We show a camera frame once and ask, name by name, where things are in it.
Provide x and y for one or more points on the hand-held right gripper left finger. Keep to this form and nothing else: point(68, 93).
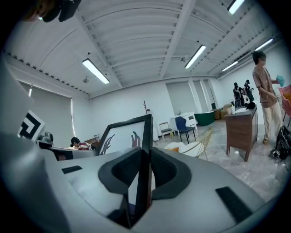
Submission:
point(91, 179)

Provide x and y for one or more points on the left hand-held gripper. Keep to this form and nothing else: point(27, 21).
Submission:
point(31, 125)

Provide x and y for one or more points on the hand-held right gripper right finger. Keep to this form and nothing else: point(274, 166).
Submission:
point(200, 193)

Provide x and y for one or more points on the black framed antler picture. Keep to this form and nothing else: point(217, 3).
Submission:
point(122, 134)

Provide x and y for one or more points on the gold chair white cushion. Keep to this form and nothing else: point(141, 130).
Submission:
point(195, 145)

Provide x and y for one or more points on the grey window blind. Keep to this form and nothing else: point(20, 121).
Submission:
point(52, 113)

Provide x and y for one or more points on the orange pillow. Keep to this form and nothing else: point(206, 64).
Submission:
point(175, 149)

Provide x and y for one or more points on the white floor pouf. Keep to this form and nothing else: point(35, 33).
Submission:
point(174, 145)

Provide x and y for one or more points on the blue chair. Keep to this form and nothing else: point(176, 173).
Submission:
point(182, 124)

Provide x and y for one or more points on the wooden chair dark seat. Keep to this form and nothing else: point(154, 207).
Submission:
point(165, 130)

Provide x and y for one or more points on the brown wooden dresser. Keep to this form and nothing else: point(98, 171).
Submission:
point(238, 132)

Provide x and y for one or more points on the green tub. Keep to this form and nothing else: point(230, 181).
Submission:
point(204, 118)

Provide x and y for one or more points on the white cabinet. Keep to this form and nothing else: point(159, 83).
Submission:
point(191, 118)

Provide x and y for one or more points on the dark wooden coat rack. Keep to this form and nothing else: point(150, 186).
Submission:
point(146, 107)

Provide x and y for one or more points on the long ceiling light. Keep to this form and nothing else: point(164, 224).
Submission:
point(263, 44)
point(95, 71)
point(195, 57)
point(236, 6)
point(230, 66)

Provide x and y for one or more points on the cardboard boxes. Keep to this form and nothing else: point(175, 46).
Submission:
point(221, 111)

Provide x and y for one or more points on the black bag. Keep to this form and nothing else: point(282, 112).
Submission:
point(283, 143)

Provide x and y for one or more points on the pink chair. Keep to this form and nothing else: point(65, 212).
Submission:
point(286, 95)

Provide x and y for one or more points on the teal cloth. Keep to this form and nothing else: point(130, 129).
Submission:
point(280, 80)

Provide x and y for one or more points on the black head-worn camera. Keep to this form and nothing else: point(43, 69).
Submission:
point(63, 10)

